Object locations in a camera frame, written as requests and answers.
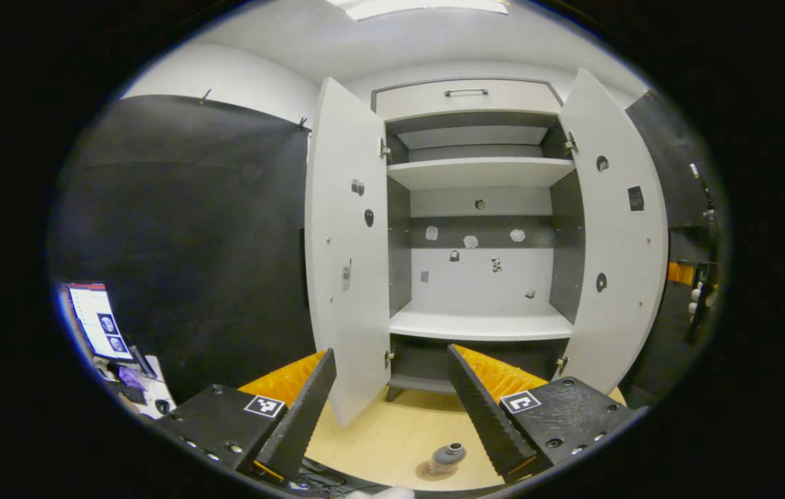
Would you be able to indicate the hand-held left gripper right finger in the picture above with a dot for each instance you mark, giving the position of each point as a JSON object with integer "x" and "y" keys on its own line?
{"x": 482, "y": 416}

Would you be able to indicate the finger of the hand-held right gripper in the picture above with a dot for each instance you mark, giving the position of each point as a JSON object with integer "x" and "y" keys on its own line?
{"x": 680, "y": 274}

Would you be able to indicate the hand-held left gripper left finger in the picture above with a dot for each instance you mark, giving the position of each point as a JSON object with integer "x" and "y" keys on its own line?
{"x": 302, "y": 423}

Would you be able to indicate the silver bottle with pink label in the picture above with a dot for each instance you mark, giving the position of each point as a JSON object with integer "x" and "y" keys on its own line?
{"x": 446, "y": 456}

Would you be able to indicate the white cabinet door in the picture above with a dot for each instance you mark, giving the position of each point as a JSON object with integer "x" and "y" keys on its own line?
{"x": 614, "y": 229}
{"x": 344, "y": 208}

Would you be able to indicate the round brown coaster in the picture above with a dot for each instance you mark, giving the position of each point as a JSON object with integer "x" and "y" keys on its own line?
{"x": 424, "y": 474}

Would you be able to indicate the white cabinet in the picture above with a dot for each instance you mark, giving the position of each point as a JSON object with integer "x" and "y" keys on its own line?
{"x": 399, "y": 263}

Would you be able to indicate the black backdrop cloth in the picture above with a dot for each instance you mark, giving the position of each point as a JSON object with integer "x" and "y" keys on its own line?
{"x": 191, "y": 242}
{"x": 677, "y": 187}

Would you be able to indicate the black computer mouse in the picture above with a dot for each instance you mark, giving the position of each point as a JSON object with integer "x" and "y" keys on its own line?
{"x": 161, "y": 407}

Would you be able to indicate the black keyboard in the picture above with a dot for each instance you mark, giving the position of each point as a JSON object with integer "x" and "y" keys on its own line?
{"x": 133, "y": 395}

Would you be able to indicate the computer monitor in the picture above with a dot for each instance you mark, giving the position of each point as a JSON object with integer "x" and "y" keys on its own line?
{"x": 96, "y": 315}

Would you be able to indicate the ceiling light panel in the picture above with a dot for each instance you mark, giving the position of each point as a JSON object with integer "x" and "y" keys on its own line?
{"x": 420, "y": 7}

